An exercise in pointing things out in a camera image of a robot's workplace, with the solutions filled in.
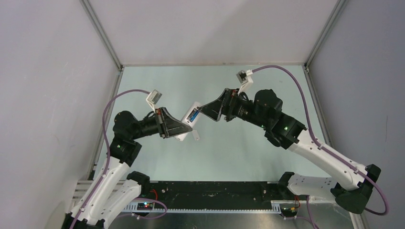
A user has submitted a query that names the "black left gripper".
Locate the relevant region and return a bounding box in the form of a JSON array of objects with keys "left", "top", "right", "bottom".
[{"left": 130, "top": 106, "right": 192, "bottom": 139}]

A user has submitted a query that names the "blue AAA battery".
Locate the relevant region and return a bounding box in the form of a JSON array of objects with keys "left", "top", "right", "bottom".
[{"left": 187, "top": 109, "right": 199, "bottom": 123}]

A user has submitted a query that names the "white remote control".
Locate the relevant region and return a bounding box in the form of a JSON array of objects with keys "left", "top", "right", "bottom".
[{"left": 174, "top": 102, "right": 201, "bottom": 141}]

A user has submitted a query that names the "left controller board with LEDs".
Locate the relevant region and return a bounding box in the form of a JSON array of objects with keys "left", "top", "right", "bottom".
[{"left": 136, "top": 202, "right": 154, "bottom": 211}]

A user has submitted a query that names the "aluminium frame post left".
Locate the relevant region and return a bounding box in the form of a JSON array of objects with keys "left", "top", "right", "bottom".
[{"left": 79, "top": 0, "right": 123, "bottom": 71}]

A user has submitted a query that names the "aluminium frame post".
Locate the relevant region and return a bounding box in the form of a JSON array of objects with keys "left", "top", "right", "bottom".
[
  {"left": 304, "top": 0, "right": 350, "bottom": 69},
  {"left": 79, "top": 0, "right": 123, "bottom": 71}
]

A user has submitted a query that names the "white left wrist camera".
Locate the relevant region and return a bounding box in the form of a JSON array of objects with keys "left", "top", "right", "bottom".
[{"left": 146, "top": 90, "right": 162, "bottom": 111}]

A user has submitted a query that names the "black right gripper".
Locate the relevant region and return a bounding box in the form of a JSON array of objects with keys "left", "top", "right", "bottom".
[{"left": 198, "top": 88, "right": 269, "bottom": 129}]

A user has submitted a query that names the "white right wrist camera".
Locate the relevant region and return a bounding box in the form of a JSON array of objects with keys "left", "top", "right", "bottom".
[{"left": 236, "top": 70, "right": 253, "bottom": 94}]

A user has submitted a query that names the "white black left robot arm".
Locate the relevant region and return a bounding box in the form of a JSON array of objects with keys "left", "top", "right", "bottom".
[{"left": 62, "top": 107, "right": 192, "bottom": 229}]

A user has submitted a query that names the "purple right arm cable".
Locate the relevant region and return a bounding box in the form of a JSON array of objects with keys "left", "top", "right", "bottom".
[{"left": 251, "top": 65, "right": 390, "bottom": 229}]

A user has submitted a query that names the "aluminium frame post right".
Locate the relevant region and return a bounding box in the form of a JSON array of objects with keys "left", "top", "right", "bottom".
[{"left": 304, "top": 0, "right": 350, "bottom": 69}]

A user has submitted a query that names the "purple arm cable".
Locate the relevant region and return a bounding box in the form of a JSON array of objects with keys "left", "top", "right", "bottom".
[
  {"left": 69, "top": 89, "right": 168, "bottom": 229},
  {"left": 251, "top": 65, "right": 390, "bottom": 229}
]

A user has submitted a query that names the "white battery cover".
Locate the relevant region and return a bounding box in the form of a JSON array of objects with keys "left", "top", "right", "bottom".
[{"left": 192, "top": 130, "right": 200, "bottom": 141}]

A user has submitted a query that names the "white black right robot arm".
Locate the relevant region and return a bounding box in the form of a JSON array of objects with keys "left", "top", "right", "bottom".
[{"left": 198, "top": 88, "right": 381, "bottom": 214}]

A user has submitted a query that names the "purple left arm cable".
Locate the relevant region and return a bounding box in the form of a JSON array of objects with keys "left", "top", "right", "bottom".
[{"left": 69, "top": 89, "right": 168, "bottom": 229}]

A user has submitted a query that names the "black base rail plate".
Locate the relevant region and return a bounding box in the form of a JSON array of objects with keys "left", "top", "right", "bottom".
[{"left": 150, "top": 181, "right": 306, "bottom": 211}]

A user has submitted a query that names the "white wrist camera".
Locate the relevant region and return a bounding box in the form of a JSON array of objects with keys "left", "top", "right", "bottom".
[
  {"left": 146, "top": 90, "right": 162, "bottom": 111},
  {"left": 236, "top": 70, "right": 253, "bottom": 94}
]

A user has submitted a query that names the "right controller board with wires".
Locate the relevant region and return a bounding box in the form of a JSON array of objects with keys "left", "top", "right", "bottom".
[{"left": 280, "top": 206, "right": 299, "bottom": 220}]

